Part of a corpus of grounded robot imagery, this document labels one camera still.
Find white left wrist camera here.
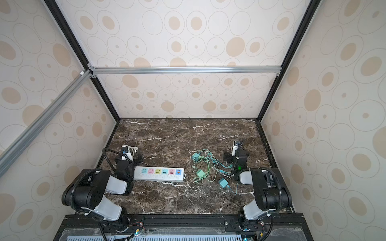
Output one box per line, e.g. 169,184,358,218
121,145,135,161

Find light green plug adapter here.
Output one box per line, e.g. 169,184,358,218
196,169,206,178

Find teal plug adapter far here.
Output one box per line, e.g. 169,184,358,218
192,153,200,161

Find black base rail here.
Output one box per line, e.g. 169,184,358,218
54,213,313,241

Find teal charging cable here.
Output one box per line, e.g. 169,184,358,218
192,149,239,195

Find teal plug adapter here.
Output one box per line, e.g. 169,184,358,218
192,153,200,161
219,178,229,188

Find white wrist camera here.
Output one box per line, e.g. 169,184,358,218
232,141,241,157
121,145,135,161

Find teal plug adapter near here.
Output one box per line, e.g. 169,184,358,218
219,178,229,188

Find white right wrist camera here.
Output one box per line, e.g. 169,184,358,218
232,141,241,157

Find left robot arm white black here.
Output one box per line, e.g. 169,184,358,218
61,145,142,224

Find aluminium crossbar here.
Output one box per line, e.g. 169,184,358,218
1,70,91,176
88,66,282,76

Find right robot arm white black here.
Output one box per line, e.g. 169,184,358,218
224,140,293,223

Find aluminium crossbar left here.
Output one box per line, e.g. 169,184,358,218
1,70,91,176

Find white power strip coloured sockets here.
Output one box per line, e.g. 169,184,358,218
134,166,186,182

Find aluminium crossbar back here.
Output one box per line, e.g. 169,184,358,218
88,66,282,76

